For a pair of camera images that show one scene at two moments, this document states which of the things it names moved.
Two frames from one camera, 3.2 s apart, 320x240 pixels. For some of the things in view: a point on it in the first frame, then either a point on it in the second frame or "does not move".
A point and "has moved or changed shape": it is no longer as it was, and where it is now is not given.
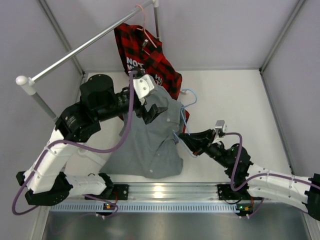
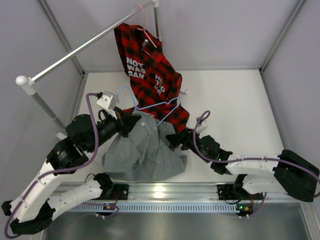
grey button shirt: [152, 150] has moved or changed shape
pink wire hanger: [144, 28] does not move
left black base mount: [122, 191] does not move
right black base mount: [226, 192] does not move
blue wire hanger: [182, 110] → [150, 105]
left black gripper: [148, 116] → [125, 122]
